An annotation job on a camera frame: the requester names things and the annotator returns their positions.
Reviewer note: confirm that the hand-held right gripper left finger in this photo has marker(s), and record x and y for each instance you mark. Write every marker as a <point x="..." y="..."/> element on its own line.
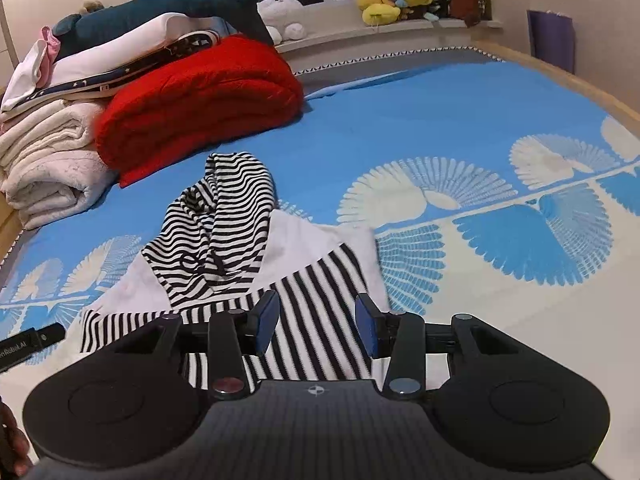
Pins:
<point x="265" y="322"/>

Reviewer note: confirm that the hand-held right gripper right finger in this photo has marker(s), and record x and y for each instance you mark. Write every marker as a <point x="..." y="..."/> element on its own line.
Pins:
<point x="367" y="327"/>

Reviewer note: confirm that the black white striped hoodie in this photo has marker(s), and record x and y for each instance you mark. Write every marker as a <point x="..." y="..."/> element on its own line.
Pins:
<point x="235" y="200"/>

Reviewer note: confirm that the person's left hand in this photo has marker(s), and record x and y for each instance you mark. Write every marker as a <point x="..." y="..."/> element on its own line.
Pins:
<point x="15" y="440"/>

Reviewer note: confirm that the cream folded blanket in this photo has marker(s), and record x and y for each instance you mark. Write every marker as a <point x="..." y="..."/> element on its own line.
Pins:
<point x="45" y="160"/>

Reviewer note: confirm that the red folded blanket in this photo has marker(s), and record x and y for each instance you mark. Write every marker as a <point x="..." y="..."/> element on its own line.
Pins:
<point x="200" y="100"/>

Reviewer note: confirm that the blue printed bed sheet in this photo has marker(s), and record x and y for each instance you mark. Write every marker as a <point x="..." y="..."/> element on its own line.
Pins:
<point x="450" y="110"/>

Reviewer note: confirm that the pink white cloth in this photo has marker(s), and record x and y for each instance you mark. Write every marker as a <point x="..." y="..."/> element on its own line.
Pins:
<point x="49" y="52"/>

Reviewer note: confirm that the white seal plush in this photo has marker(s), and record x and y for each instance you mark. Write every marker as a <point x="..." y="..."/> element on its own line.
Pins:
<point x="280" y="15"/>

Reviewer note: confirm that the white pillow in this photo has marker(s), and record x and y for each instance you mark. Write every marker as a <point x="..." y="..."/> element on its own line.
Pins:
<point x="115" y="45"/>

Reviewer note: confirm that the yellow duck plush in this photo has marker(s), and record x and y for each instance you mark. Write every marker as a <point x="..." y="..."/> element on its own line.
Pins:
<point x="375" y="5"/>

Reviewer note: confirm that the black white striped plush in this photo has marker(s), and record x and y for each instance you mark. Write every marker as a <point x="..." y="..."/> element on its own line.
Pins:
<point x="440" y="2"/>

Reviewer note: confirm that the blue shark plush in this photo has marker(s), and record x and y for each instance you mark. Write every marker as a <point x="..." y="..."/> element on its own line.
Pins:
<point x="150" y="10"/>

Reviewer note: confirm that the purple box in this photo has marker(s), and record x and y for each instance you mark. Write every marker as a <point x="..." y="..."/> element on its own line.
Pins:
<point x="550" y="42"/>

